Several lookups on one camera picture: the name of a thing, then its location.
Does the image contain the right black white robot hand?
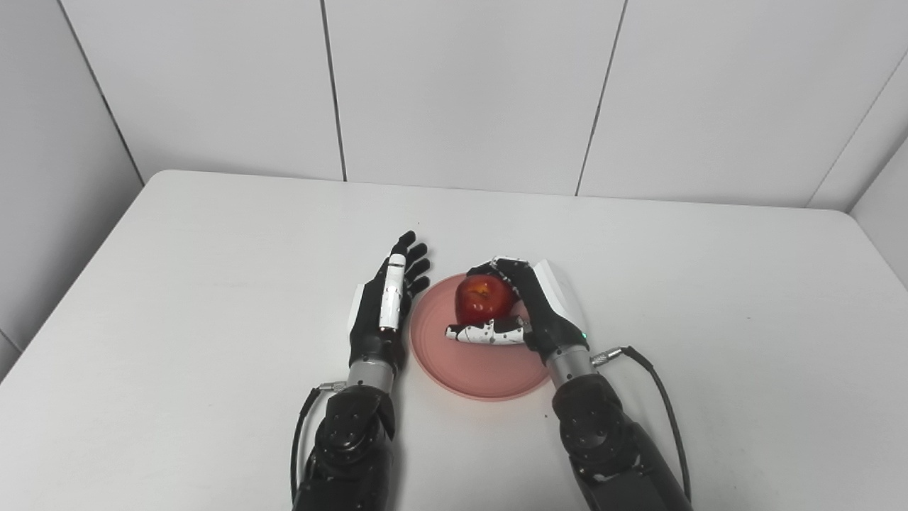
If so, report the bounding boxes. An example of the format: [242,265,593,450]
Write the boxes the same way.
[445,256,591,366]

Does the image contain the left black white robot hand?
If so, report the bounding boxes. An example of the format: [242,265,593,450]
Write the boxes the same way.
[347,230,432,374]

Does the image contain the red apple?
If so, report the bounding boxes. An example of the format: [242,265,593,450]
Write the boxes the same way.
[455,274,517,326]

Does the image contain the pink round plate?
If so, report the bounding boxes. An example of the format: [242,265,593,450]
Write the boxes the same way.
[409,273,554,402]

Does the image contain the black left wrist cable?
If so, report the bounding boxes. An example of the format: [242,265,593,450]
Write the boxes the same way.
[289,382,348,501]

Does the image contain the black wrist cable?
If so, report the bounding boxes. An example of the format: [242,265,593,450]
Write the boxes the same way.
[590,346,693,498]
[289,382,348,501]

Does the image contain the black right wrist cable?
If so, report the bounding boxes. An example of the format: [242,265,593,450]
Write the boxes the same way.
[590,346,693,498]

